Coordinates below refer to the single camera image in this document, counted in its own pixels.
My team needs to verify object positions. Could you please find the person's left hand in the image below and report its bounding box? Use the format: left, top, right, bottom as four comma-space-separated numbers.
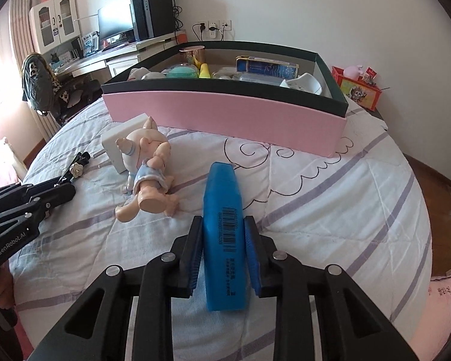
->
0, 267, 16, 309

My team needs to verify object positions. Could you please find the white charger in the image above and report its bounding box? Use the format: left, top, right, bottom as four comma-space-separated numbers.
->
93, 114, 149, 174

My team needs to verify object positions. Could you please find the black hair clip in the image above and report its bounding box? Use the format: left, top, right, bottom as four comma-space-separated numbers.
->
54, 152, 91, 187

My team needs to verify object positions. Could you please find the clear dental flosser box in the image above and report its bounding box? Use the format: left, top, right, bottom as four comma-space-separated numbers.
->
211, 66, 286, 85

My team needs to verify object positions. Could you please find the white glass-door cabinet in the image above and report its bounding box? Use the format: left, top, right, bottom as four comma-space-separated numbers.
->
29, 0, 80, 55

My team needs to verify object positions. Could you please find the white ceramic dish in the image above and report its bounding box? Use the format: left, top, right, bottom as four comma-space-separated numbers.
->
280, 73, 324, 96

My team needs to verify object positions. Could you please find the pink printed cloth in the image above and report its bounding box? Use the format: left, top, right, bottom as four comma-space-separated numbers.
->
428, 271, 451, 361

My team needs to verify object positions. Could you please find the dark jacket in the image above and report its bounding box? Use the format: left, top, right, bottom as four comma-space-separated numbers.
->
23, 53, 57, 115

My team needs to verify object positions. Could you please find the white desk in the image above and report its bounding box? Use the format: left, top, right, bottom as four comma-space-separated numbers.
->
53, 32, 181, 79

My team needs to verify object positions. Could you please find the pink storage box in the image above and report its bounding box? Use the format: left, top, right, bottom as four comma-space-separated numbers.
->
101, 41, 349, 159

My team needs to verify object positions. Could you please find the gold blue small carton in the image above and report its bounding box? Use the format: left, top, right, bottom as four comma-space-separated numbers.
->
236, 56, 299, 79

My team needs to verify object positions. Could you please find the black computer tower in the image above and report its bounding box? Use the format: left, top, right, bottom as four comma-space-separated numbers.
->
130, 0, 175, 41

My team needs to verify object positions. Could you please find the blue white carton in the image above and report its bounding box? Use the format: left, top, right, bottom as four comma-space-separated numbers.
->
81, 32, 99, 51

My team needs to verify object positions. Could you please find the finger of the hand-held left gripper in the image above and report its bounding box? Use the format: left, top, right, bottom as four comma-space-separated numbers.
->
0, 184, 76, 228
0, 181, 66, 207

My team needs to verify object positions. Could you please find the black computer monitor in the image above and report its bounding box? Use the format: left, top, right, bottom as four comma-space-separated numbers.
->
98, 0, 135, 42

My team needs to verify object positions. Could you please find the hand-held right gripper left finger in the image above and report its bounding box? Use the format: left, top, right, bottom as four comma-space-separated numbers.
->
30, 215, 204, 361

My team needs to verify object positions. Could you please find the rose gold cup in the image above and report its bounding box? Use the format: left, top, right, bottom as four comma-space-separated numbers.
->
179, 45, 207, 69

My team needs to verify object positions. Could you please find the black power cable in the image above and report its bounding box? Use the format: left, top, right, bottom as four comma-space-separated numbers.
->
193, 24, 226, 42

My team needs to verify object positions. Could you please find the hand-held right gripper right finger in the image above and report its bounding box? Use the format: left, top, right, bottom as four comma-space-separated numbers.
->
244, 216, 422, 361

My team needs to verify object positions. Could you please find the pig doll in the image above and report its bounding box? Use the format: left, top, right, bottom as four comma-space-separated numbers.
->
115, 115, 180, 222

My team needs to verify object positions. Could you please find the teal silicone brush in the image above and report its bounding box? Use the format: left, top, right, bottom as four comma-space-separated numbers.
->
165, 66, 200, 79

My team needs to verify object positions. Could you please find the black office chair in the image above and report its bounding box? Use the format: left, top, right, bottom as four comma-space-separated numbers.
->
53, 79, 104, 125

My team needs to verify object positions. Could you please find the red printed box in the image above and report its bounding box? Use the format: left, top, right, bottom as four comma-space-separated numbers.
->
331, 66, 384, 111

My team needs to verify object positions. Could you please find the blue highlighter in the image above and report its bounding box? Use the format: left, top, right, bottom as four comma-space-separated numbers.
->
204, 162, 247, 312

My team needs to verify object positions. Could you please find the white striped bedsheet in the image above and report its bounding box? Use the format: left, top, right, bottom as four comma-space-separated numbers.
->
8, 98, 433, 361

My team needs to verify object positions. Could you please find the white plush toy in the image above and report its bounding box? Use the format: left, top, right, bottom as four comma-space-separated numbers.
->
127, 66, 151, 81

